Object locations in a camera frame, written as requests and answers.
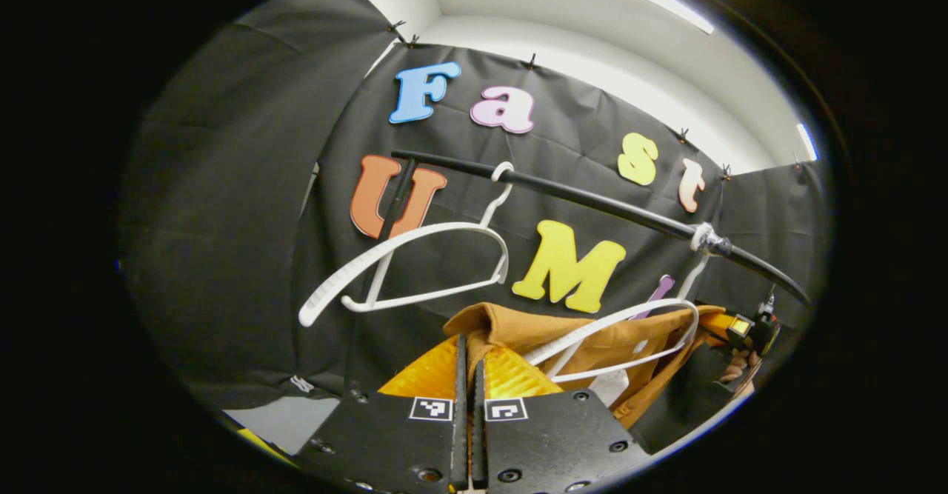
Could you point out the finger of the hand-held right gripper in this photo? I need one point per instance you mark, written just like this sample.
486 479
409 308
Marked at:
729 324

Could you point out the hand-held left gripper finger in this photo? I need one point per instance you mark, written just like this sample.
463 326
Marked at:
478 435
461 405

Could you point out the brown button-up shirt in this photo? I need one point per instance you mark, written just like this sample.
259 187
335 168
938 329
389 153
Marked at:
518 327

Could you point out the empty white plastic hanger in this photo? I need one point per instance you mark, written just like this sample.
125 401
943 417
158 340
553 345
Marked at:
444 229

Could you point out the black clothes rack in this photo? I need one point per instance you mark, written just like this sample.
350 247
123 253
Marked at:
592 200

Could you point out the small ceiling light panel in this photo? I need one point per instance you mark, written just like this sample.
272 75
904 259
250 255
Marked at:
807 142

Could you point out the white hanger tied to rail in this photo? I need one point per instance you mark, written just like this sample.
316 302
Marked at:
637 304

